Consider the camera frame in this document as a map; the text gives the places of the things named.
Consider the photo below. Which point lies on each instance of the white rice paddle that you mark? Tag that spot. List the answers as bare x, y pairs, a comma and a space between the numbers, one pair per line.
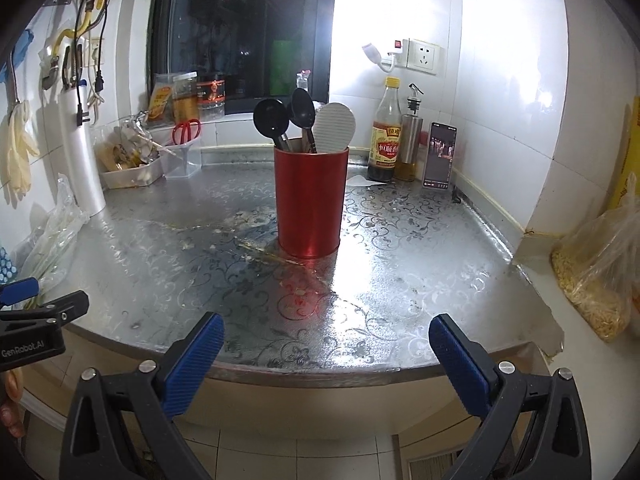
334, 127

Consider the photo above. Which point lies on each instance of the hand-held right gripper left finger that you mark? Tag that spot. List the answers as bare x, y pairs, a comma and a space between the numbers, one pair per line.
195, 365

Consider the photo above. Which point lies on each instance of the black smartphone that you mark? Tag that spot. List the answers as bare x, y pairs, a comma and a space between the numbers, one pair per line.
440, 155

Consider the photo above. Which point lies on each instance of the floor grate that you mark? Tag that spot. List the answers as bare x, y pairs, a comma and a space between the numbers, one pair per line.
432, 466

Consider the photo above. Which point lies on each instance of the red metal utensil holder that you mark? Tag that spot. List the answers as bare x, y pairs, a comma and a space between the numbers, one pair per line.
310, 200

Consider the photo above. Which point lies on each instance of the black power plug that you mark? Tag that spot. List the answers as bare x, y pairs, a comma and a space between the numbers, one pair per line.
82, 112
98, 82

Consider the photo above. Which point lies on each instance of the yellow snack packets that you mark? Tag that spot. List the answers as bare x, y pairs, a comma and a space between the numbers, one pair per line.
117, 156

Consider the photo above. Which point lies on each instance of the white pipe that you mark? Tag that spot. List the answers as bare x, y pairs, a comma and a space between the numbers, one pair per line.
80, 155

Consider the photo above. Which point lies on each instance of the clear plastic jar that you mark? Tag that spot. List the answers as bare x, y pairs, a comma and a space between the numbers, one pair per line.
185, 100

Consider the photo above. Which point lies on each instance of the blue dotted cloth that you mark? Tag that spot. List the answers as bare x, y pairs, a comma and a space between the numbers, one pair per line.
5, 265

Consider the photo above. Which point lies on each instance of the crumpled white plastic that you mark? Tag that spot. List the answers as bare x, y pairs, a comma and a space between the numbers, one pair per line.
303, 81

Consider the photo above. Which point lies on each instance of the white wall socket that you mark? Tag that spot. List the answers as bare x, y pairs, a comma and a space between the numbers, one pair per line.
423, 56

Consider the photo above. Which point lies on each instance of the crumpled silver foil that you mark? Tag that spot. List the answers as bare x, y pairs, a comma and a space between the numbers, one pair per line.
134, 129

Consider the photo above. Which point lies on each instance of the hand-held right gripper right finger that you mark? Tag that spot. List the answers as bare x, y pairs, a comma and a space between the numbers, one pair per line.
460, 365

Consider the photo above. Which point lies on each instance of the person's left hand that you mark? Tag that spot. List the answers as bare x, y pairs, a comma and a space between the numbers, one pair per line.
11, 402

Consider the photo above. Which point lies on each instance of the dark window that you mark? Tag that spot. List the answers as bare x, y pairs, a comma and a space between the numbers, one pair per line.
240, 35

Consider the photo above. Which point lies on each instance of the cream rubber glove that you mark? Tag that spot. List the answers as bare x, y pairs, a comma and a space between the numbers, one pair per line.
15, 165
29, 132

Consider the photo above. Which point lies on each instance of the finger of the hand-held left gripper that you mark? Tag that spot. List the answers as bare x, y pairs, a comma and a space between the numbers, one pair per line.
55, 310
20, 290

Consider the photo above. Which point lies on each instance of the yellow package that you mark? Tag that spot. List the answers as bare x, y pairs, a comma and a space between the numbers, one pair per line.
631, 160

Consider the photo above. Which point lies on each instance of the vinegar bottle yellow cap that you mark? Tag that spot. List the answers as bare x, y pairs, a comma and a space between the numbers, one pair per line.
386, 145

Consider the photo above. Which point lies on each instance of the clear box yellow label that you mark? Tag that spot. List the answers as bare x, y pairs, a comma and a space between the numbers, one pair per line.
162, 102

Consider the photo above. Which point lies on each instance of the steel oil dispenser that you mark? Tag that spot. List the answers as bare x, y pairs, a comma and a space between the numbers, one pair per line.
410, 145

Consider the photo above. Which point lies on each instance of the clear plastic bag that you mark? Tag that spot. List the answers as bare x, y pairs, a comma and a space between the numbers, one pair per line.
55, 230

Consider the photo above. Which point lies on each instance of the black measuring spoon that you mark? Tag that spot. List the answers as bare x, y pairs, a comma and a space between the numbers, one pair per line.
270, 117
302, 107

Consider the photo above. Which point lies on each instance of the bag of grains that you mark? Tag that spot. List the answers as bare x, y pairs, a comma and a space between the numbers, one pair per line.
595, 270

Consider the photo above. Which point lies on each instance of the wooden stick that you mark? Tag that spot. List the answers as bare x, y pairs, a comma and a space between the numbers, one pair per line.
160, 147

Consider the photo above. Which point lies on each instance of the clear plastic scissors holder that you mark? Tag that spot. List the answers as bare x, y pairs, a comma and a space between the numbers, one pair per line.
182, 160

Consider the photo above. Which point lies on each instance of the black clip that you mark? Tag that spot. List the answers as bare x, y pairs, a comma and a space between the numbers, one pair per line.
457, 196

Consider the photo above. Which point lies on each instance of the white plastic tray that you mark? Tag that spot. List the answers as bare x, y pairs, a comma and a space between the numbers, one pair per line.
132, 176

